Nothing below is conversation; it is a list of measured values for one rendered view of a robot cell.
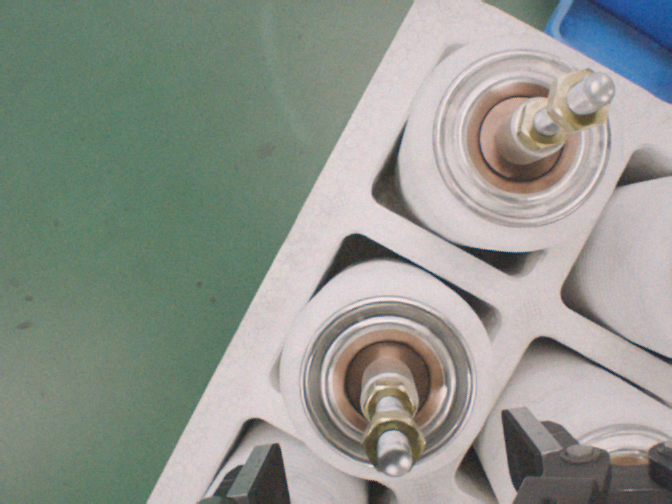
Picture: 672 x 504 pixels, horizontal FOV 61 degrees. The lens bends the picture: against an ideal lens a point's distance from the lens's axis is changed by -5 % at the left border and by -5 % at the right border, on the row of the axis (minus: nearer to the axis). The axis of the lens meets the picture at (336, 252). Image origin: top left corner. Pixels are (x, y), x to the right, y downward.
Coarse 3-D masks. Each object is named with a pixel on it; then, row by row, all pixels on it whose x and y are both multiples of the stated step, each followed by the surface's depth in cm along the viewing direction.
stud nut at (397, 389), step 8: (376, 384) 22; (384, 384) 22; (392, 384) 22; (400, 384) 22; (376, 392) 21; (384, 392) 21; (392, 392) 21; (400, 392) 21; (408, 392) 22; (368, 400) 21; (376, 400) 21; (400, 400) 21; (408, 400) 21; (368, 408) 21; (408, 408) 21; (416, 408) 21; (368, 416) 21
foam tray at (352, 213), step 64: (448, 0) 32; (384, 64) 32; (384, 128) 32; (640, 128) 31; (320, 192) 32; (384, 192) 43; (320, 256) 32; (448, 256) 32; (512, 256) 38; (576, 256) 32; (256, 320) 33; (512, 320) 32; (576, 320) 32; (256, 384) 33; (640, 384) 32; (192, 448) 33
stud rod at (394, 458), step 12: (384, 408) 20; (396, 408) 20; (396, 432) 17; (384, 444) 17; (396, 444) 16; (408, 444) 17; (384, 456) 16; (396, 456) 16; (408, 456) 16; (384, 468) 16; (396, 468) 16; (408, 468) 16
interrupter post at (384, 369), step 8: (376, 360) 25; (384, 360) 25; (392, 360) 25; (368, 368) 25; (376, 368) 24; (384, 368) 23; (392, 368) 23; (400, 368) 24; (408, 368) 25; (368, 376) 23; (376, 376) 22; (384, 376) 22; (392, 376) 22; (400, 376) 22; (408, 376) 23; (368, 384) 22; (408, 384) 22; (368, 392) 22; (416, 392) 22; (360, 400) 23; (416, 400) 22
